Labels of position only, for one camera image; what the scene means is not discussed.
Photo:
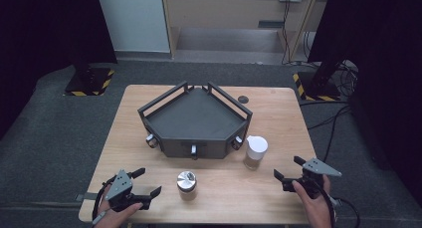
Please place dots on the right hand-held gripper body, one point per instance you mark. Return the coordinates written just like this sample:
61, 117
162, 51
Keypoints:
318, 167

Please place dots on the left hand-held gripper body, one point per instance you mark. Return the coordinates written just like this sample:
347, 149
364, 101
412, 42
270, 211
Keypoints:
118, 185

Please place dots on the silver lid spice jar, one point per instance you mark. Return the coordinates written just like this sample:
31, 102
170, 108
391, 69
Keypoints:
186, 181

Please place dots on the white lid spice jar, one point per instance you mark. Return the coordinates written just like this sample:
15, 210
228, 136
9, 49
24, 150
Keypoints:
256, 148

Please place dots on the black corner rack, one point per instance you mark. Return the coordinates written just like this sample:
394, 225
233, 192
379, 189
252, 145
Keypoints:
195, 118

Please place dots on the person's left hand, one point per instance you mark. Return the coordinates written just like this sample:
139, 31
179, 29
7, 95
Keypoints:
114, 218

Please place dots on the person's right hand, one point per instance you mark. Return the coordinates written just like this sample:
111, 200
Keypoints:
316, 211

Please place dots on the black stand with striped base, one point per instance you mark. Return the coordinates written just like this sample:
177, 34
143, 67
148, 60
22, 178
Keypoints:
88, 82
318, 87

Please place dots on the round black table grommet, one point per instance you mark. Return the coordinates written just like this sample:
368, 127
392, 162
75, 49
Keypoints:
243, 99

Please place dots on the black curtain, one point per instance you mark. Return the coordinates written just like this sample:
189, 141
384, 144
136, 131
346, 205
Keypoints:
381, 55
49, 29

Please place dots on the beige wooden cabinet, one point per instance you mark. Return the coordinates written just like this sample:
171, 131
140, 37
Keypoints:
232, 9

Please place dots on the grey table bracket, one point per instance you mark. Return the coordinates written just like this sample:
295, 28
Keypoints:
336, 201
84, 197

